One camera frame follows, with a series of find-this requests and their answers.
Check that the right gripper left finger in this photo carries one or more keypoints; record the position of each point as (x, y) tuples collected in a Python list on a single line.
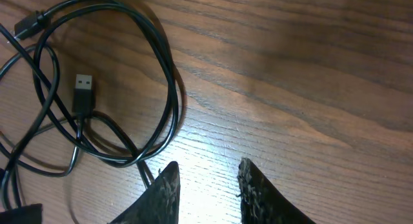
[(159, 204)]

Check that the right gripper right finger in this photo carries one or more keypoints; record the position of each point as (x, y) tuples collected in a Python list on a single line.
[(261, 202)]

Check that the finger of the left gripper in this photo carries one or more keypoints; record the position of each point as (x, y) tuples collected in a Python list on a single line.
[(31, 214)]

